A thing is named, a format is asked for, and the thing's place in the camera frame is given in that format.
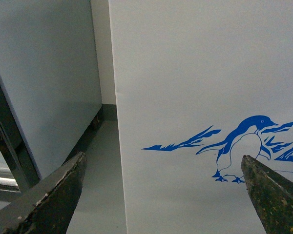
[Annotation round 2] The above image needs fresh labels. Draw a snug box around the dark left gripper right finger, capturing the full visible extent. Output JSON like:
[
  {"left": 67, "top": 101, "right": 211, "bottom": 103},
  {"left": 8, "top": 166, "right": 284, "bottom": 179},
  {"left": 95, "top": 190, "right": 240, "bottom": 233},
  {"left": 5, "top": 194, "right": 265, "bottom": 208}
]
[{"left": 241, "top": 155, "right": 293, "bottom": 234}]

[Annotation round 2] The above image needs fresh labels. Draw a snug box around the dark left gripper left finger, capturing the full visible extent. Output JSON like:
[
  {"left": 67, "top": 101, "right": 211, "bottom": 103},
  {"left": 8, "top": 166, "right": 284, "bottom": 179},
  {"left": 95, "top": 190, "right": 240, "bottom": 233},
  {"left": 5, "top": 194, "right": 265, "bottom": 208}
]
[{"left": 0, "top": 152, "right": 87, "bottom": 234}]

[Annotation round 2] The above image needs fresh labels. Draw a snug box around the white upright cabinet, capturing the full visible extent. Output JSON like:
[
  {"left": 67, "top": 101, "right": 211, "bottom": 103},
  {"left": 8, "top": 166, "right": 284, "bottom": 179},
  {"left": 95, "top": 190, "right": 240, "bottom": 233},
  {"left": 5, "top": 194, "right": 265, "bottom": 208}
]
[{"left": 0, "top": 0, "right": 102, "bottom": 191}]

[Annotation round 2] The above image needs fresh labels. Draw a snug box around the white blue chest freezer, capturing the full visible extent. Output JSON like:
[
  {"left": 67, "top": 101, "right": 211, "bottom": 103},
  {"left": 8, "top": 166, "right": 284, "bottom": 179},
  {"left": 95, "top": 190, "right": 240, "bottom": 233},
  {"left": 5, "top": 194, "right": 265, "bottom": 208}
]
[{"left": 109, "top": 0, "right": 293, "bottom": 234}]

